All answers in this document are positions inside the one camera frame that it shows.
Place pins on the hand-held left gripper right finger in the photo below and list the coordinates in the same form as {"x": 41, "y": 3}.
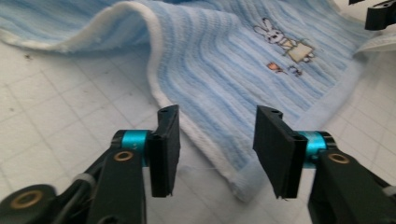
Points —
{"x": 275, "y": 155}

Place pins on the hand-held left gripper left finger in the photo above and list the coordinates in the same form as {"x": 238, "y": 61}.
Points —
{"x": 163, "y": 155}

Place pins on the blue striped towel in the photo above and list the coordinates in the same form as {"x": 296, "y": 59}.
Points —
{"x": 218, "y": 77}

